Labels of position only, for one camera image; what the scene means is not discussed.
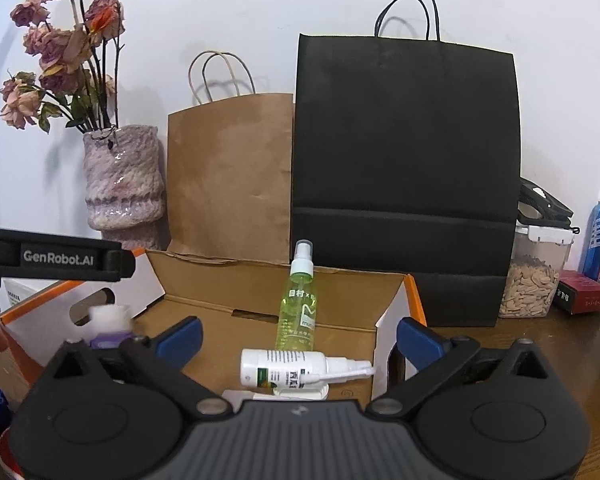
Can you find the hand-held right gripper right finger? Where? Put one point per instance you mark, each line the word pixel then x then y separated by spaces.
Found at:
pixel 420 344

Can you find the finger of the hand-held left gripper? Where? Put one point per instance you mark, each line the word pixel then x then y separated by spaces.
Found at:
pixel 127 262

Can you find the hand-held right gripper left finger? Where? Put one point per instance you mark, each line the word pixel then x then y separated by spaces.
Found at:
pixel 180 342

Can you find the red cardboard box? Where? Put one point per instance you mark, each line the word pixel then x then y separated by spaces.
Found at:
pixel 230 325

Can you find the purple ridged lid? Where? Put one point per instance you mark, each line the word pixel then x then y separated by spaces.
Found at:
pixel 107 341

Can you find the small white tube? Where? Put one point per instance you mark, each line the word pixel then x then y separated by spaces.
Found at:
pixel 285 367

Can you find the green spray bottle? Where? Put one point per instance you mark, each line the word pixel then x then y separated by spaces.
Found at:
pixel 297 300

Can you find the white board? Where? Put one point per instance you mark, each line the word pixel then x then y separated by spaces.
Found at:
pixel 19 292

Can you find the pink textured vase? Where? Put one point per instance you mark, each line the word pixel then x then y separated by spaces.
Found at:
pixel 122 185

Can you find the clear container of seeds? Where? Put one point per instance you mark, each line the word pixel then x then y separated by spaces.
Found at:
pixel 530 285

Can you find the brown paper bag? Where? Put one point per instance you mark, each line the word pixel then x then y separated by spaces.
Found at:
pixel 230 175

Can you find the dark red box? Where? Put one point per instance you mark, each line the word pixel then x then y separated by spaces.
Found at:
pixel 582 292

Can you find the black paper bag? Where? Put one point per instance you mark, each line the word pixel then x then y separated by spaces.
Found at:
pixel 405 160

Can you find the dried pink roses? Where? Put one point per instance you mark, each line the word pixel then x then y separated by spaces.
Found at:
pixel 65 50

